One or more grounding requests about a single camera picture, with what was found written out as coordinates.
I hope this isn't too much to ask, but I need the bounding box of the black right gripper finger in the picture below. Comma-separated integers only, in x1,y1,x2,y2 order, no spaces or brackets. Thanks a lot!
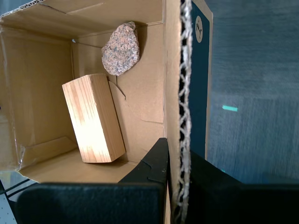
186,151,299,224
15,137,170,224

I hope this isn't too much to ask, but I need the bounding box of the speckled pinkish rock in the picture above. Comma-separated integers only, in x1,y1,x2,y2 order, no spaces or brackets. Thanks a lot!
101,21,141,77

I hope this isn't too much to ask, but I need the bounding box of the brown cardboard box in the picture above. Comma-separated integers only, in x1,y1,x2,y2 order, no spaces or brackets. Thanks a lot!
0,0,214,224

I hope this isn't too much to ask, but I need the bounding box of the light wooden block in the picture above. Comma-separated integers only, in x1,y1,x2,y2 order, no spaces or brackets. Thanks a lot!
62,73,126,164

